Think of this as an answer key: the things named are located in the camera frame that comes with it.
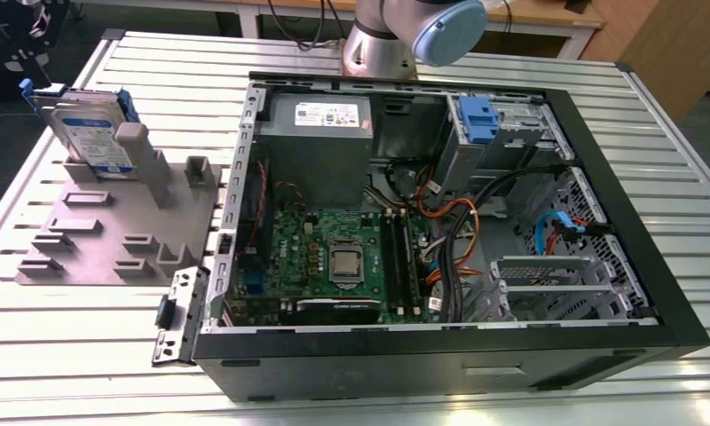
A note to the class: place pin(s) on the silver CPU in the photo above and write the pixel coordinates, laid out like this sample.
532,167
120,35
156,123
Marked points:
346,262

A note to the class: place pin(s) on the black graphics card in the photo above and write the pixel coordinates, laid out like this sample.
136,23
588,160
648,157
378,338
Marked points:
330,310

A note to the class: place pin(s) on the grey power supply unit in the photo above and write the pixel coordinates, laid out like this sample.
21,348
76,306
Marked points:
313,168

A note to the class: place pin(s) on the blue drive latch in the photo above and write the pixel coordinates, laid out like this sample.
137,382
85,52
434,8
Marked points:
478,120

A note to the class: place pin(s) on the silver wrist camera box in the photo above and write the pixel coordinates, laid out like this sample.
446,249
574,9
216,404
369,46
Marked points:
44,2

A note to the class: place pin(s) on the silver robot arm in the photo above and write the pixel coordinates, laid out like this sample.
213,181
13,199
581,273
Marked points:
378,49

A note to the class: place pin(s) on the grey metal disk bay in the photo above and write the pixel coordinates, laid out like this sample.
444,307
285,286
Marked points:
568,288

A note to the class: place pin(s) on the grey metal drive cage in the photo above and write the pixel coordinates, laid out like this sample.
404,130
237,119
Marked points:
468,160

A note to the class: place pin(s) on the grey slot retainer bracket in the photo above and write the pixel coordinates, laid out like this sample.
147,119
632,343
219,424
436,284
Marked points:
183,310

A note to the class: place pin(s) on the hard disk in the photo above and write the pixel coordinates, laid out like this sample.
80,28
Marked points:
88,137

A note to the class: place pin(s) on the CPU socket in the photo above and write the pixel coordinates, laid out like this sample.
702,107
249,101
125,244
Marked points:
348,282

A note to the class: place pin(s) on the wooden desk white frame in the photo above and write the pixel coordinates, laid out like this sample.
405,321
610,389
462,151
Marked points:
544,13

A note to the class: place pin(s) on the grey parts rack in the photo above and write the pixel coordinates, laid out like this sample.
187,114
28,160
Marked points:
124,213

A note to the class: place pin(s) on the green motherboard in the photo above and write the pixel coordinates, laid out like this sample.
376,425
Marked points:
361,226

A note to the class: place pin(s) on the black PC case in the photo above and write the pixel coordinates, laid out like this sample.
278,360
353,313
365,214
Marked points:
390,368

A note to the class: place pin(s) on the black RAM slot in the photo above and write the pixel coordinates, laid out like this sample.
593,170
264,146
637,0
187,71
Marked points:
410,262
394,262

